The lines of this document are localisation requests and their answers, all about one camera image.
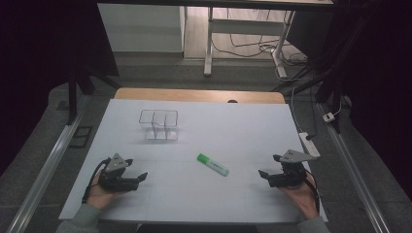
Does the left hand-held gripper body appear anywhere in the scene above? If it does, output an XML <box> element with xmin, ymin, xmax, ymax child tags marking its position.
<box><xmin>97</xmin><ymin>152</ymin><xmax>141</xmax><ymax>192</ymax></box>

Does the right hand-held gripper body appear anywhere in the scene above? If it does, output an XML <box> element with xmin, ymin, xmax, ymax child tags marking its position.
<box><xmin>268</xmin><ymin>149</ymin><xmax>317</xmax><ymax>188</ymax></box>

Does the clear plastic organizer box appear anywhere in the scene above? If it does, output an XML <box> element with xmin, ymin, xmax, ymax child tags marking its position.
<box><xmin>138</xmin><ymin>109</ymin><xmax>180</xmax><ymax>142</ymax></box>

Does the green highlighter pen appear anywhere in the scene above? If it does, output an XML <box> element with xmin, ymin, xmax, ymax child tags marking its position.
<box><xmin>196</xmin><ymin>152</ymin><xmax>230</xmax><ymax>178</ymax></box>

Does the person's left hand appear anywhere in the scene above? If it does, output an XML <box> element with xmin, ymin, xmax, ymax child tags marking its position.
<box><xmin>86</xmin><ymin>174</ymin><xmax>131</xmax><ymax>211</ymax></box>

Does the person's right hand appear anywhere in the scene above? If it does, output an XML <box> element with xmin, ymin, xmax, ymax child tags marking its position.
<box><xmin>277</xmin><ymin>179</ymin><xmax>321</xmax><ymax>219</ymax></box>

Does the white power strip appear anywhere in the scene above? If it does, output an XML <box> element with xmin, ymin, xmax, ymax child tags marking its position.
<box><xmin>297</xmin><ymin>131</ymin><xmax>322</xmax><ymax>159</ymax></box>

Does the white table sheet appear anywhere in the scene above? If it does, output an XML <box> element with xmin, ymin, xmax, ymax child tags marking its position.
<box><xmin>58</xmin><ymin>98</ymin><xmax>328</xmax><ymax>224</ymax></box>

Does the black stand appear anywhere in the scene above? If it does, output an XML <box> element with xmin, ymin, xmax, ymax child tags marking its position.
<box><xmin>271</xmin><ymin>6</ymin><xmax>377</xmax><ymax>134</ymax></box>
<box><xmin>65</xmin><ymin>62</ymin><xmax>121</xmax><ymax>126</ymax></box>

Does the wooden table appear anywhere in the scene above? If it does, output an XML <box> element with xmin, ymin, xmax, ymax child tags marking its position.
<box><xmin>114</xmin><ymin>86</ymin><xmax>287</xmax><ymax>105</ymax></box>

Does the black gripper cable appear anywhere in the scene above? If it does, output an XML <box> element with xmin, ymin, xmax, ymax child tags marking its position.
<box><xmin>82</xmin><ymin>157</ymin><xmax>112</xmax><ymax>205</ymax></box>
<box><xmin>303</xmin><ymin>170</ymin><xmax>322</xmax><ymax>216</ymax></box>

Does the black floor frame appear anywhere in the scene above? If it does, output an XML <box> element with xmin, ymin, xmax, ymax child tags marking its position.
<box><xmin>68</xmin><ymin>125</ymin><xmax>94</xmax><ymax>150</ymax></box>

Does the aluminium rail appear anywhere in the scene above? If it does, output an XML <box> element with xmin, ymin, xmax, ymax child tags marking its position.
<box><xmin>315</xmin><ymin>100</ymin><xmax>392</xmax><ymax>233</ymax></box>
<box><xmin>6</xmin><ymin>93</ymin><xmax>92</xmax><ymax>233</ymax></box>

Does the black floor cable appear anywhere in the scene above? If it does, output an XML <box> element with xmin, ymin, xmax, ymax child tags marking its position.
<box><xmin>211</xmin><ymin>9</ymin><xmax>308</xmax><ymax>66</ymax></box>

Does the white desk frame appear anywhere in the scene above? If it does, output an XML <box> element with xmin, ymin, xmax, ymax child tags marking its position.
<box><xmin>203</xmin><ymin>6</ymin><xmax>296</xmax><ymax>79</ymax></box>

